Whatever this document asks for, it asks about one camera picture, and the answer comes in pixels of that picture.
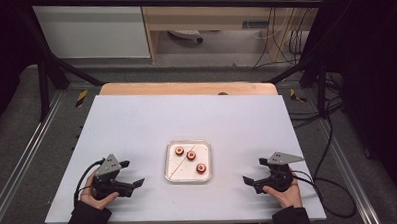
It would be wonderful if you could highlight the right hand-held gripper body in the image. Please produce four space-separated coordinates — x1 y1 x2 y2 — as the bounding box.
252 150 306 195

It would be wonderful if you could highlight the wooden desk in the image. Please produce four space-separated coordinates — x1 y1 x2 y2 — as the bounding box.
139 0 323 68

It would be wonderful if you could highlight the person's left hand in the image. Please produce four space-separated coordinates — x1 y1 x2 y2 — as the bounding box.
79 170 121 211

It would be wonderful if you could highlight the aluminium floor rail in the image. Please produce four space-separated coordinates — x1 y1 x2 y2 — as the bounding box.
0 92 70 224
315 115 383 224

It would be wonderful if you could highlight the black metal frame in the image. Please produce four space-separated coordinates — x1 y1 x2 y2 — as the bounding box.
13 0 333 130

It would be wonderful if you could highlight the yellow black tape strip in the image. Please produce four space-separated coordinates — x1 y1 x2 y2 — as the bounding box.
289 87 308 104
74 89 90 109

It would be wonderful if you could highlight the person's right hand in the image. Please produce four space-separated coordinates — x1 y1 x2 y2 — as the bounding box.
262 167 304 210

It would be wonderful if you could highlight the square clear tray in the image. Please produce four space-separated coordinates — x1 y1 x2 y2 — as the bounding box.
162 138 214 185

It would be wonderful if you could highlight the white cabinet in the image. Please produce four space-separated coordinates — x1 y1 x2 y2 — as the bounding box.
32 1 152 63

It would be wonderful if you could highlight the left hand-held gripper cable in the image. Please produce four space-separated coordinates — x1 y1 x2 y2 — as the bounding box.
71 157 108 206

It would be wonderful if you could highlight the thin wooden skewer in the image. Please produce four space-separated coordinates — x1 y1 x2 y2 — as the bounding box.
168 145 199 178

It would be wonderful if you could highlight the wooden table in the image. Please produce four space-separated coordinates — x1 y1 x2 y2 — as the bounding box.
98 76 280 102

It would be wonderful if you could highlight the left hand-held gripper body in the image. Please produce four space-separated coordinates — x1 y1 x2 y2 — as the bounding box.
89 152 135 201

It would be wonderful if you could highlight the white table board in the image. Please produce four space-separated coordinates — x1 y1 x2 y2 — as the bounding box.
40 87 327 224

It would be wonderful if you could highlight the hand-held gripper cable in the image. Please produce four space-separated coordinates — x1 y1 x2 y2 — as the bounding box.
290 167 358 221
71 157 108 206

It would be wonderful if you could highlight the office chair base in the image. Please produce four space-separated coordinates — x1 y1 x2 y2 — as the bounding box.
168 28 205 46

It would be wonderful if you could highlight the bundle of hanging cables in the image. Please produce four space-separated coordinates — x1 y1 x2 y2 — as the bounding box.
250 4 314 70

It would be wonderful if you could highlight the right hand-held gripper cable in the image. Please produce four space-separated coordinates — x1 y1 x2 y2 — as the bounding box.
290 167 358 221

